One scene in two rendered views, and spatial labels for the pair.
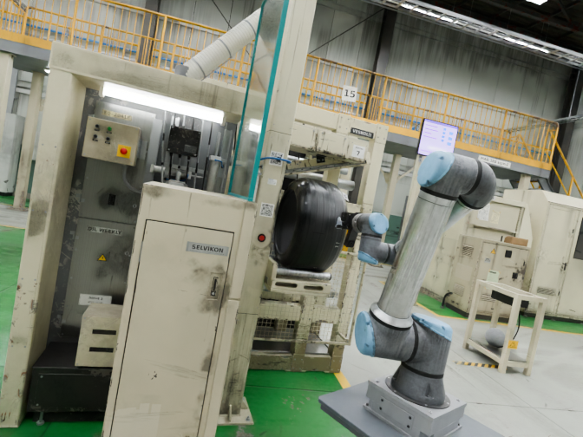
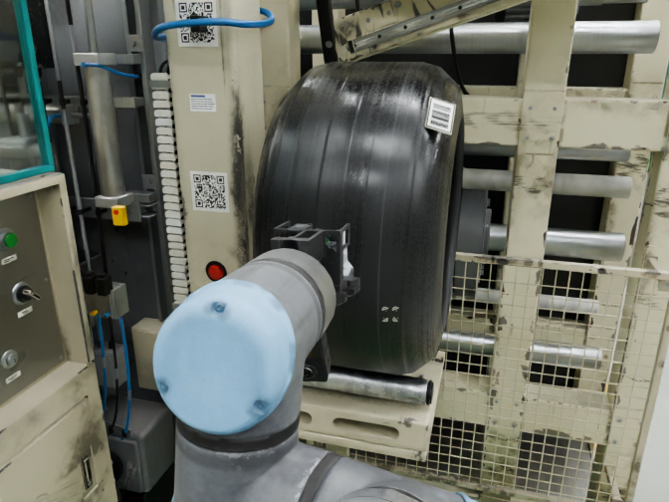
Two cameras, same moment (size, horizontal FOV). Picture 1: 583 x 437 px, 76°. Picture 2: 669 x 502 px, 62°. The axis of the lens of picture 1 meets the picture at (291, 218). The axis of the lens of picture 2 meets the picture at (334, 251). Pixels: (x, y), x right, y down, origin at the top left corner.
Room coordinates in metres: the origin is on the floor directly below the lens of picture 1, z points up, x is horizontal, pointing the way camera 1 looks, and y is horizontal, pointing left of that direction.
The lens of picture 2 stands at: (1.37, -0.61, 1.46)
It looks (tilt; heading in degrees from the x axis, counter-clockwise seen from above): 20 degrees down; 34
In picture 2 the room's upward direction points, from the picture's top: straight up
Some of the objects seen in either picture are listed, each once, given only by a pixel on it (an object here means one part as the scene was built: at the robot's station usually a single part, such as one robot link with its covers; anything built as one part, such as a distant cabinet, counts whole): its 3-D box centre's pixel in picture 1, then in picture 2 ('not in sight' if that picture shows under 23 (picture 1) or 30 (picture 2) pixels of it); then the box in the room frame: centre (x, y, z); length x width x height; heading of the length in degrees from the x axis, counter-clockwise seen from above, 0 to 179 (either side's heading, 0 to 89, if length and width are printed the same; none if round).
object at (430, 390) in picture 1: (419, 377); not in sight; (1.33, -0.57, 0.75); 0.19 x 0.19 x 0.10
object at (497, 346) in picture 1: (501, 324); not in sight; (3.92, -2.42, 0.40); 0.60 x 0.35 x 0.80; 12
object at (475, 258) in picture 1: (486, 277); not in sight; (6.01, -3.30, 0.62); 0.91 x 0.58 x 1.25; 102
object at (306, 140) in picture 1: (320, 144); not in sight; (2.56, -0.10, 1.71); 0.61 x 0.25 x 0.15; 108
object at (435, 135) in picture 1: (437, 140); not in sight; (5.77, -1.98, 2.60); 0.60 x 0.05 x 0.55; 102
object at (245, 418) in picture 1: (227, 407); not in sight; (2.14, 0.16, 0.02); 0.27 x 0.27 x 0.04; 18
